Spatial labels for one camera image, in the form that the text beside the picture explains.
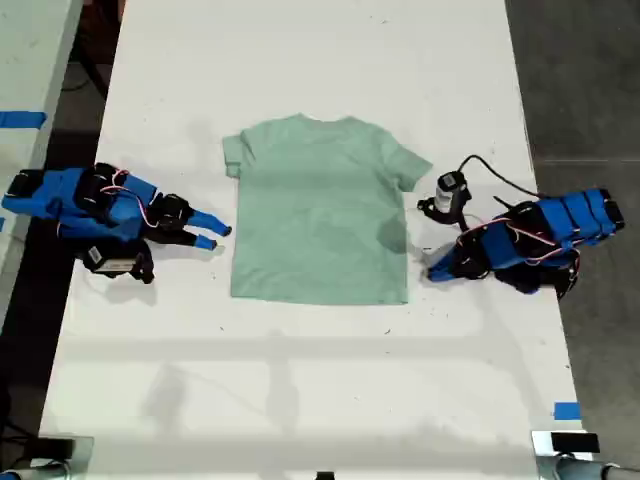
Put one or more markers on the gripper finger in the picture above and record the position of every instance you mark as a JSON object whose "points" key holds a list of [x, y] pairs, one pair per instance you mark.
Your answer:
{"points": [[210, 222], [445, 277], [447, 260], [202, 242]]}

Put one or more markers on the pale green T-shirt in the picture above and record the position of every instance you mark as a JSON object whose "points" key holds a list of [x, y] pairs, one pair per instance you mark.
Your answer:
{"points": [[320, 215]]}

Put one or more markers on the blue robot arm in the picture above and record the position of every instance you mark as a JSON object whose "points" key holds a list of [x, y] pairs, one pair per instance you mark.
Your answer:
{"points": [[560, 220], [65, 197]]}

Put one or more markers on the long blue tape strip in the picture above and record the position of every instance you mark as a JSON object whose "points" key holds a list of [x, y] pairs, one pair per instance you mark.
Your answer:
{"points": [[22, 120]]}

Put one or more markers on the square blue tape piece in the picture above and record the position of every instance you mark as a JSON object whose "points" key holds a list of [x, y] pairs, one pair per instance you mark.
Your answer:
{"points": [[566, 411]]}

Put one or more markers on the silver metal clamp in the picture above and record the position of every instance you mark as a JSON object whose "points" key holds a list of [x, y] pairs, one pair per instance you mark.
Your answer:
{"points": [[82, 457], [545, 455]]}

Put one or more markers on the small black box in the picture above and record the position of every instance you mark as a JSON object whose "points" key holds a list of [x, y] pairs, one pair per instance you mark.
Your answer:
{"points": [[56, 447], [575, 443]]}

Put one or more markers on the gripper camera stalk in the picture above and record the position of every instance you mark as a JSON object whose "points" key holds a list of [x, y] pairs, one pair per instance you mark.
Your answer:
{"points": [[440, 215], [146, 265]]}

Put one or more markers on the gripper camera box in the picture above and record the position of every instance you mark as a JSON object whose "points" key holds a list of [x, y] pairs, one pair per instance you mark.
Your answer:
{"points": [[112, 262], [450, 187]]}

